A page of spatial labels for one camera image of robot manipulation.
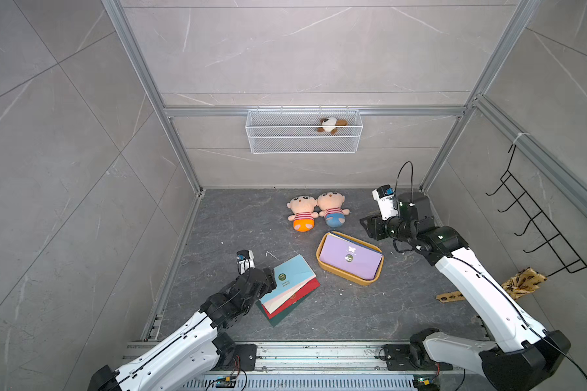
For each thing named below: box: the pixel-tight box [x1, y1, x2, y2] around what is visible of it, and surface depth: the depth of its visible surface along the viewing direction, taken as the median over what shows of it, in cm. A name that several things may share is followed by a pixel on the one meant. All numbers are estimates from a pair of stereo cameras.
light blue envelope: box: [259, 254, 317, 302], surface depth 92 cm
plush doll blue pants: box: [317, 191, 350, 229], surface depth 107 cm
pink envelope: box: [260, 275, 318, 306], surface depth 87 cm
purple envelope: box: [319, 232, 383, 281], surface depth 93 cm
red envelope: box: [260, 276, 322, 320], surface depth 87 cm
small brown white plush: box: [313, 117, 349, 136], surface depth 89 cm
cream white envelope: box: [264, 276, 318, 315], surface depth 85 cm
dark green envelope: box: [255, 285, 321, 327], surface depth 85 cm
